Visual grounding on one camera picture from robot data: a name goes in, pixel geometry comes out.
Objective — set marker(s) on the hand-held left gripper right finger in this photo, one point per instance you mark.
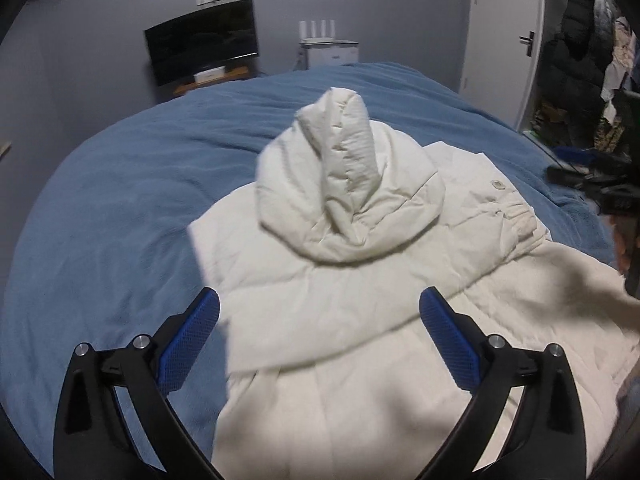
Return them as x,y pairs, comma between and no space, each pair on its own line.
447,332

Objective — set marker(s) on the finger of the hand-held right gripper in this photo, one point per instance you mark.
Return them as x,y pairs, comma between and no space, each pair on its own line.
567,176
575,155

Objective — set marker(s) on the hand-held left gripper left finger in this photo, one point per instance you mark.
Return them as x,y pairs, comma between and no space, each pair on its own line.
192,332

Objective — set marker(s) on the white hooded puffer jacket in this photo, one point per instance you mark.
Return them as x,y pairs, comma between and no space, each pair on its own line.
380,280

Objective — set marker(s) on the black hanging coat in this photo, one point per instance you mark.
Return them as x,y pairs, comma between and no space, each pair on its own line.
572,75

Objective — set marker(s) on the white door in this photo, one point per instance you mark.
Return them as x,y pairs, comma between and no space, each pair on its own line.
502,35

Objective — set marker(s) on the blue fleece blanket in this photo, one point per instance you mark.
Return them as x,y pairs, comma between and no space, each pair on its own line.
130,195

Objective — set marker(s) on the wooden desk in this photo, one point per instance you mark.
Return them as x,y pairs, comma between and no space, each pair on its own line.
220,82

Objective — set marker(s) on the small white box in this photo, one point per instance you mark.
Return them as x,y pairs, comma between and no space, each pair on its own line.
209,75

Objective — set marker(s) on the black curved monitor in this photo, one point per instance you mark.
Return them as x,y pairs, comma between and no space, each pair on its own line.
202,42

